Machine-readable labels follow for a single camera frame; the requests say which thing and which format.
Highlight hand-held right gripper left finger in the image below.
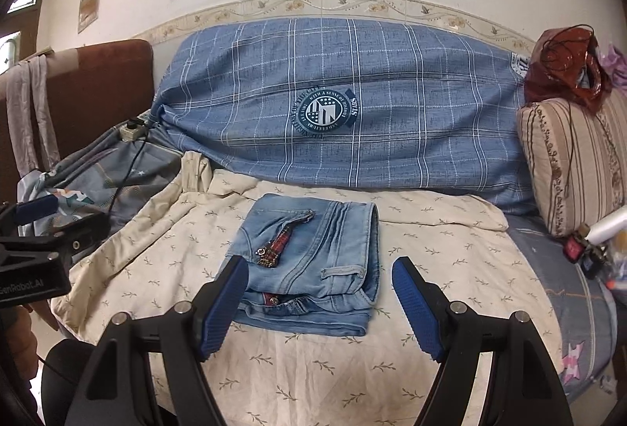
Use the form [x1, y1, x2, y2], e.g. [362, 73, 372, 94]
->
[69, 254, 250, 426]

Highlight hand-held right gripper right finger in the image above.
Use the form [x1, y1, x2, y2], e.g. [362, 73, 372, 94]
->
[392, 256, 566, 426]

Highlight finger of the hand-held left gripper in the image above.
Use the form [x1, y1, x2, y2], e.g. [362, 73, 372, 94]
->
[46, 210, 109, 255]
[12, 195, 56, 227]

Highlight blue denim pants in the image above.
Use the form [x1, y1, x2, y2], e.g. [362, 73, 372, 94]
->
[218, 193, 382, 339]

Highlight person's left forearm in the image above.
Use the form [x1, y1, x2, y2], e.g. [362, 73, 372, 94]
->
[0, 303, 37, 412]

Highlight cream leaf-print blanket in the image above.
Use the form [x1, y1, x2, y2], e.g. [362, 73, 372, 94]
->
[49, 152, 562, 426]

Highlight grey hanging cloth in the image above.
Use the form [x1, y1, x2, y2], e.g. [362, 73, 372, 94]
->
[5, 56, 62, 184]

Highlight white power strip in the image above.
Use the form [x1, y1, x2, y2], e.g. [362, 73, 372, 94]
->
[119, 117, 148, 141]

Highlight brown headboard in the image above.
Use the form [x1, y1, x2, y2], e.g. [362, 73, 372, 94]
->
[0, 39, 155, 192]

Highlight small red item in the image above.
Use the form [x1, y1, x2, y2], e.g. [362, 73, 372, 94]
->
[563, 235, 586, 263]

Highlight small black item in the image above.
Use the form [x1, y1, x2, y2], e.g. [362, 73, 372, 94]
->
[580, 245, 613, 280]

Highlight blue plaid quilt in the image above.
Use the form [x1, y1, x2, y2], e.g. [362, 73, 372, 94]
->
[151, 18, 537, 216]

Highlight striped floral pillow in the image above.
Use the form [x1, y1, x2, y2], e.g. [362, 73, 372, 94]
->
[518, 88, 627, 238]

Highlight red-brown plastic bag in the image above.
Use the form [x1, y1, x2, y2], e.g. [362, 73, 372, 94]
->
[524, 27, 614, 116]

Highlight purple plastic bag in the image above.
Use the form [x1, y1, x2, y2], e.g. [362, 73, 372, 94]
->
[600, 43, 627, 89]

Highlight black power cable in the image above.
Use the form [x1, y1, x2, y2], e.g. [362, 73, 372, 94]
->
[105, 117, 152, 216]

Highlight small wall picture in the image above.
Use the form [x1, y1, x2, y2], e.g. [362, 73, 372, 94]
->
[77, 0, 102, 34]

